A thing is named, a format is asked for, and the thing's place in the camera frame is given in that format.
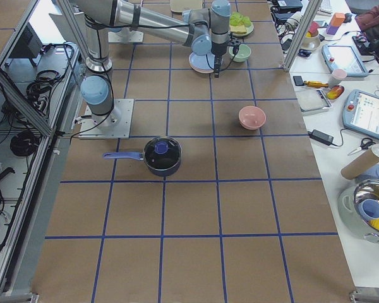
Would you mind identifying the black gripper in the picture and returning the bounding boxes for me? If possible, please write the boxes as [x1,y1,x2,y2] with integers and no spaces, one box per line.
[211,40,229,78]

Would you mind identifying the blue plate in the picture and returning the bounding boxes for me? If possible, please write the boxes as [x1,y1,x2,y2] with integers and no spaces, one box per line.
[189,52,215,69]

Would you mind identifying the pink plate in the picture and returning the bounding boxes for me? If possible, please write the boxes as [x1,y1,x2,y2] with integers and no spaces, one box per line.
[190,64,213,74]

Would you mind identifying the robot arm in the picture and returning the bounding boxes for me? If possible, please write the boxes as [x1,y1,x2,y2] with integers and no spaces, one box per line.
[76,1,231,128]

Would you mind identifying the cream white plate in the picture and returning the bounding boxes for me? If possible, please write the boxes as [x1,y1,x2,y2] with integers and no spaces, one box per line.
[193,67,214,74]

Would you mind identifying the mint green bowl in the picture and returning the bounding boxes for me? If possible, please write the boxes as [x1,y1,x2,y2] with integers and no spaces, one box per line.
[229,44,251,62]

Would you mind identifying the green plate with food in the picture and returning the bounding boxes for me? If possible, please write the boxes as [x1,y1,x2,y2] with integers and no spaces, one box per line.
[229,22,254,37]

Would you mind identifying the bread slice on plate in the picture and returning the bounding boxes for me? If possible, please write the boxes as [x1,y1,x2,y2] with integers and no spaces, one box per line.
[230,25,247,35]

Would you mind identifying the green lettuce leaf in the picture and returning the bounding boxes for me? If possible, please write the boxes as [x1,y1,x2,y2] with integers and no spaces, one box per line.
[229,12,251,27]

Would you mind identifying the pink bowl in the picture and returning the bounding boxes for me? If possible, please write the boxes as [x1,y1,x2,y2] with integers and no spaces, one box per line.
[238,105,267,130]

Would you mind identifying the beige bowl with toys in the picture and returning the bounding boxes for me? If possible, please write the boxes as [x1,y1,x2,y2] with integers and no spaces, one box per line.
[301,21,321,51]

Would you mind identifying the glass pan lid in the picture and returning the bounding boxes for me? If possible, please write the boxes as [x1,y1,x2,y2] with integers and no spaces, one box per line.
[144,136,181,170]

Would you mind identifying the dark blue saucepan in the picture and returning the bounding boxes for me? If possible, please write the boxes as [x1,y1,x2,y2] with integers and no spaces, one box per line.
[102,147,181,177]

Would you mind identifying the pink cup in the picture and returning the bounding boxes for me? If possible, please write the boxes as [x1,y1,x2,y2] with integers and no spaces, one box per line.
[328,68,347,88]

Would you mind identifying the teach pendant far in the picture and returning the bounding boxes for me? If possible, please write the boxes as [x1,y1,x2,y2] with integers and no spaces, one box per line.
[321,44,369,78]

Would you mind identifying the teach pendant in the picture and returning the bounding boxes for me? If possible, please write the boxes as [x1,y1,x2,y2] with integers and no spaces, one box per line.
[321,44,369,78]
[342,90,379,140]

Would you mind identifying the black power adapter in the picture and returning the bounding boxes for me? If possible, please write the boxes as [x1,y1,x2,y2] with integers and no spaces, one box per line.
[308,129,334,146]

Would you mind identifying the teach pendant near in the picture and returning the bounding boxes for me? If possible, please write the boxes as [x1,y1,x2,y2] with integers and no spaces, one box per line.
[342,90,379,140]

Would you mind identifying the scissors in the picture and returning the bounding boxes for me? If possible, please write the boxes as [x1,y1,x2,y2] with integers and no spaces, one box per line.
[348,137,375,156]

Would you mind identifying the cardboard tube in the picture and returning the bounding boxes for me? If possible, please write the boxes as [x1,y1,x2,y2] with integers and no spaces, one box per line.
[340,144,379,180]

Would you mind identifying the steel mixing bowl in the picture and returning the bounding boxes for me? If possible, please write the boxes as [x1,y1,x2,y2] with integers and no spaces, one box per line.
[354,179,379,244]

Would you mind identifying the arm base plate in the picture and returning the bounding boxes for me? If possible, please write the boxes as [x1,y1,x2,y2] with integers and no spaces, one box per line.
[108,28,144,44]
[78,98,135,140]

